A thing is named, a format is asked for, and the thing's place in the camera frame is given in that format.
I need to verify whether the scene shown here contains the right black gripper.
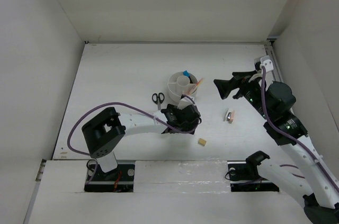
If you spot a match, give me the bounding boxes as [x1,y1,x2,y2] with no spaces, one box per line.
[213,69,272,120]

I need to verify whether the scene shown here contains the thin yellow highlighter pen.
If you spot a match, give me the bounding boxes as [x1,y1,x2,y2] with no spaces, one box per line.
[185,79,204,95]

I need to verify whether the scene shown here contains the tan eraser block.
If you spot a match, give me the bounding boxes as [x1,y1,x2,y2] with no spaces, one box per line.
[198,138,207,147]

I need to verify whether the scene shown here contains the pink mini stapler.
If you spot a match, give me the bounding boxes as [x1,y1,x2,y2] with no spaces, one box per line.
[224,109,235,123]

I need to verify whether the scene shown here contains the black handled scissors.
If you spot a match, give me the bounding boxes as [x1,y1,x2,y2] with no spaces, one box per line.
[151,92,165,110]

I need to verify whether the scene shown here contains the blue capped black highlighter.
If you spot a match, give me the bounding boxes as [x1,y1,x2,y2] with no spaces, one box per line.
[183,70,193,84]

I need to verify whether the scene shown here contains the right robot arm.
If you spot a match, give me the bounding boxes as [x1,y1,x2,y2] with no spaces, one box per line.
[213,71,338,223]

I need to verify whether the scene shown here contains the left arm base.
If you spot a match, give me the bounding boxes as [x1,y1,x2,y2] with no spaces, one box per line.
[84,160,135,193]

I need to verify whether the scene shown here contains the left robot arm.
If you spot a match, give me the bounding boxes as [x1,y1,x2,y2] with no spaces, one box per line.
[82,104,201,180]

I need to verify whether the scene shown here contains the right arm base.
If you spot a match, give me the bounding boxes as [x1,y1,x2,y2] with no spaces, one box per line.
[224,151,280,192]

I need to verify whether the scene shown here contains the white round divided organizer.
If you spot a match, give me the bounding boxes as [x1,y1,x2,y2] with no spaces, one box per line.
[167,71,198,103]

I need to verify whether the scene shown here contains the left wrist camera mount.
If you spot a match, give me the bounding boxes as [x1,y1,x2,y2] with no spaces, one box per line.
[177,95,196,110]

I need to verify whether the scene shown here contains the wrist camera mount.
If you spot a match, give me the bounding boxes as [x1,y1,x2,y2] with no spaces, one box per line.
[177,95,196,110]
[254,55,274,73]

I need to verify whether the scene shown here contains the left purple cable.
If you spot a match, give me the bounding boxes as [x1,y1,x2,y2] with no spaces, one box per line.
[67,96,202,190]

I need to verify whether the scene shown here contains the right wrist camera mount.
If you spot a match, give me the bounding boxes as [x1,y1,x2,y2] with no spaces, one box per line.
[254,55,274,73]

